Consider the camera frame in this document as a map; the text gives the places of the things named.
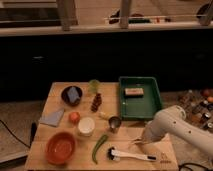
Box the orange tomato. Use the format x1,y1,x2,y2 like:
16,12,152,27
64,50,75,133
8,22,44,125
69,112,80,124

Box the dark bowl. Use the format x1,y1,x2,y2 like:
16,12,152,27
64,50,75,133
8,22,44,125
61,86,82,106

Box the green chili pepper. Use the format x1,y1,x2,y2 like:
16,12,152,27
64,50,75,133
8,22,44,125
92,134,108,164

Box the bunch of dark grapes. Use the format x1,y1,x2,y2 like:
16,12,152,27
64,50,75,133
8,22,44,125
91,93,102,112

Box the small metal cup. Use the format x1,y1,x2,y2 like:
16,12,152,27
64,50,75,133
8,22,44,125
108,116,121,133

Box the small yellow item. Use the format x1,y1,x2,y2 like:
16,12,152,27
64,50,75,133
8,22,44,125
99,112,110,120

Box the green plastic tray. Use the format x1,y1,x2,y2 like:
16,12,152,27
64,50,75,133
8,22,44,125
118,76,163,121

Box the silver metal fork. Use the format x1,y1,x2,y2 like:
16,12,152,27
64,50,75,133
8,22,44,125
130,138,144,145

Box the red bowl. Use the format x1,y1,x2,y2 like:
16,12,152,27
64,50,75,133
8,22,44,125
45,132,76,165

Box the black cable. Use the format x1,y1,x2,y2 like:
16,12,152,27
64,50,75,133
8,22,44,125
0,119,32,150

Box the blue sponge in bowl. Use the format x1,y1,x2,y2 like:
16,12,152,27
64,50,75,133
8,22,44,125
67,87,80,103

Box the spice jar rack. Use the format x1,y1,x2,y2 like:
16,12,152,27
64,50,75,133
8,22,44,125
178,90,213,130

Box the light green cup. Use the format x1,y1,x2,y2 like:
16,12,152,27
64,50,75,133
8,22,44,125
89,79,100,94

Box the blue cloth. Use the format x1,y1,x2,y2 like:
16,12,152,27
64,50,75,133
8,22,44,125
39,108,64,127

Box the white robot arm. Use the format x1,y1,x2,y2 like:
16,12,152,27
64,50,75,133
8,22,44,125
141,105,213,158

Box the white round container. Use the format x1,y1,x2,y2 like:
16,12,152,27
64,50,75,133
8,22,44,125
78,117,95,136

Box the brown sponge block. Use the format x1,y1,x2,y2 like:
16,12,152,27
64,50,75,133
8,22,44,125
124,88,144,97

